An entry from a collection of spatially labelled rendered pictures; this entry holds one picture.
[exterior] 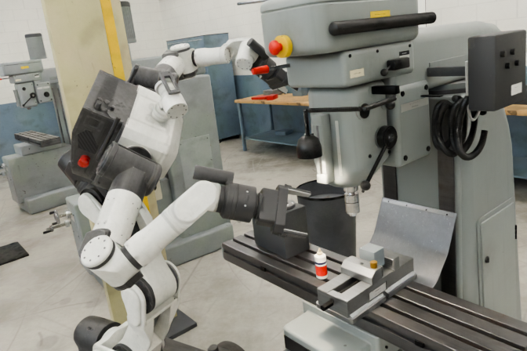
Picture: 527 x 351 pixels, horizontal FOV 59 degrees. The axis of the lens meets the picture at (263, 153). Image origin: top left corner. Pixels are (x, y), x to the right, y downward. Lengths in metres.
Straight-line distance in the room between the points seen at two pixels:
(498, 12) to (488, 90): 4.39
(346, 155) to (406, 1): 0.49
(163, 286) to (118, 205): 0.56
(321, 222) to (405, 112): 2.09
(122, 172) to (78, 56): 1.64
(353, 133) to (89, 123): 0.75
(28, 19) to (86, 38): 7.48
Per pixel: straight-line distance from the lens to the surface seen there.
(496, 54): 1.43
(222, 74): 8.78
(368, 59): 1.36
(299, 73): 1.40
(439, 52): 1.69
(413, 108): 1.55
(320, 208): 3.44
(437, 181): 1.80
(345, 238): 3.59
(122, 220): 1.18
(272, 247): 1.90
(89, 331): 2.10
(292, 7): 1.27
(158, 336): 1.93
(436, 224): 1.82
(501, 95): 1.47
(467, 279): 1.92
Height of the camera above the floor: 1.78
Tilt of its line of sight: 14 degrees down
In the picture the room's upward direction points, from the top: 7 degrees counter-clockwise
